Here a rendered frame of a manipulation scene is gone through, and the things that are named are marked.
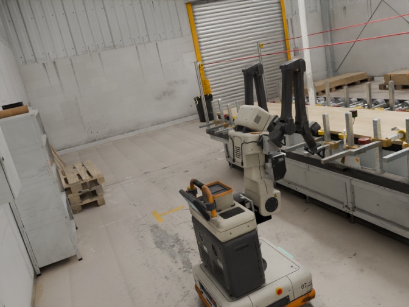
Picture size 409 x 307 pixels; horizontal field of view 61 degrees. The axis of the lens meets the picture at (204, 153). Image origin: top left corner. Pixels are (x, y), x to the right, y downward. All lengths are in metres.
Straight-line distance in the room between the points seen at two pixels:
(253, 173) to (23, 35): 8.44
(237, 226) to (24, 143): 2.25
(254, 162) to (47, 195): 2.18
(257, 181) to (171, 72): 8.36
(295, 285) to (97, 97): 8.34
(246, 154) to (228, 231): 0.50
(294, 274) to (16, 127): 2.67
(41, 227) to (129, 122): 6.72
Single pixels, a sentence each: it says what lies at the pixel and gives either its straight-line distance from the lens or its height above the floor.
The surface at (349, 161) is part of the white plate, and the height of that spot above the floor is 0.75.
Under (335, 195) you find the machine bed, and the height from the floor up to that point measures 0.21.
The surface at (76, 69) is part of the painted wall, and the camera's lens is 9.94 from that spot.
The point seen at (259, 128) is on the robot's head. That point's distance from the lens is 2.20.
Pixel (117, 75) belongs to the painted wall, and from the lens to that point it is 10.04.
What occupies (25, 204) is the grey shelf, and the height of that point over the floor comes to 0.75.
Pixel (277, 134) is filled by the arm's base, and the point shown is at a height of 1.22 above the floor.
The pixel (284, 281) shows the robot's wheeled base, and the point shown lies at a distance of 2.43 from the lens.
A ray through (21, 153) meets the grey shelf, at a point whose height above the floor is 1.23.
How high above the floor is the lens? 1.74
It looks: 15 degrees down
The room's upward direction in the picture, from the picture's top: 12 degrees counter-clockwise
